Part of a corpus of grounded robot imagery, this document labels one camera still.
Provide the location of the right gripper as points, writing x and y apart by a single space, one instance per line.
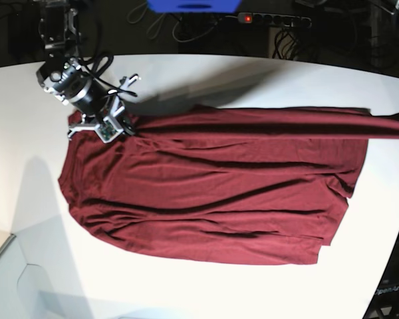
96 106

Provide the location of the dark red t-shirt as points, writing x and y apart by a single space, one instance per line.
244 186

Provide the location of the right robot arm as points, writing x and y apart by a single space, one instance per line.
59 31

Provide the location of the blue box at top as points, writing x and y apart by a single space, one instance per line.
193 6

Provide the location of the black power strip red light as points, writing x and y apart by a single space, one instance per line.
273 20

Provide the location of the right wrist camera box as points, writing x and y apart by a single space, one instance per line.
107 132

